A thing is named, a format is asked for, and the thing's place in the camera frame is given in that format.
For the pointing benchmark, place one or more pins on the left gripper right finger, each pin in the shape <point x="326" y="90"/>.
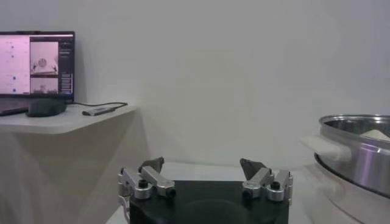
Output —
<point x="259" y="181"/>

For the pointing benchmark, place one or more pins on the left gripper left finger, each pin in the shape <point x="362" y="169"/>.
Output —
<point x="158" y="181"/>

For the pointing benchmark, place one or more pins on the stainless steel steamer basket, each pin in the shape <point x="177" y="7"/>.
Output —
<point x="359" y="161"/>

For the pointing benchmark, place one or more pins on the cream electric cooking pot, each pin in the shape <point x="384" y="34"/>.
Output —
<point x="341" y="201"/>

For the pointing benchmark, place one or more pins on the grey usb hub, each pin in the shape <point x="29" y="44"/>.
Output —
<point x="99" y="111"/>

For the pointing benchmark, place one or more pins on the small white side table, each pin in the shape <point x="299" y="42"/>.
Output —
<point x="61" y="121"/>

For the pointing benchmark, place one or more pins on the black computer mouse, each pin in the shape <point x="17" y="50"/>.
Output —
<point x="45" y="108"/>

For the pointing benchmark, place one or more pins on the black open laptop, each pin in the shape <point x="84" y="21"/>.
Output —
<point x="36" y="67"/>

